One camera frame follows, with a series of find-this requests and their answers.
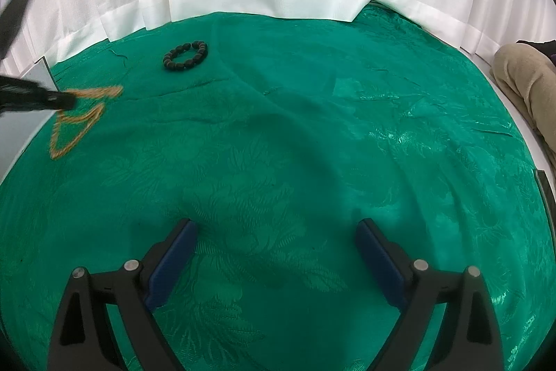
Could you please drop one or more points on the green patterned cloth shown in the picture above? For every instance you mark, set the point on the green patterned cloth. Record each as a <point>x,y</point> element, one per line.
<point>277,138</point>

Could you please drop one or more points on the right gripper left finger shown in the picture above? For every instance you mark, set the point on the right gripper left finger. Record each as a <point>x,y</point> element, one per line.
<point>83,337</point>

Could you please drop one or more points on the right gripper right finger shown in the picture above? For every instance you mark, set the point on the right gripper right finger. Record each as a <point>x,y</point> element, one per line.
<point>468,337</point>

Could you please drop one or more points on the white drawer box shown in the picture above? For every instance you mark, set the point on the white drawer box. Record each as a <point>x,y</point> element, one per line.
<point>17,129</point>

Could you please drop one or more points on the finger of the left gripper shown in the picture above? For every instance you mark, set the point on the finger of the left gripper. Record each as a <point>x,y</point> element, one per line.
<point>11,20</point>
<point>19,95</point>

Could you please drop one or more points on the beige pillow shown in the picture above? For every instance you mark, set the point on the beige pillow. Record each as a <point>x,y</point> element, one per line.
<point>527,78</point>

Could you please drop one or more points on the purple black clothing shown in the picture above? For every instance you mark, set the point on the purple black clothing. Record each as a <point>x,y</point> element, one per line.
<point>547,48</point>

